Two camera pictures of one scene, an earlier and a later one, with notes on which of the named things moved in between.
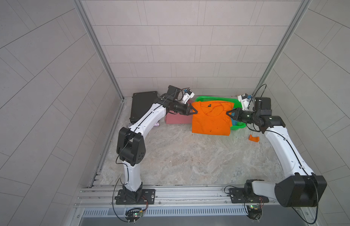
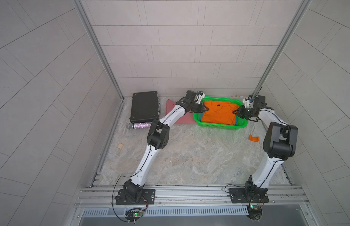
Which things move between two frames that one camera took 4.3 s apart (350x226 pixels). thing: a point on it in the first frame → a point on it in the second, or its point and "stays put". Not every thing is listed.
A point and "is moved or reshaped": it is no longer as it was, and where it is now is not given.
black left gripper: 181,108 → 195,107
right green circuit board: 254,211 stays put
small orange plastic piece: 255,139 stays put
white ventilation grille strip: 167,212 stays put
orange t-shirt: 211,118 is moved or reshaped
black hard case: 141,101 stays put
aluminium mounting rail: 188,197 stays put
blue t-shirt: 234,122 → 202,115
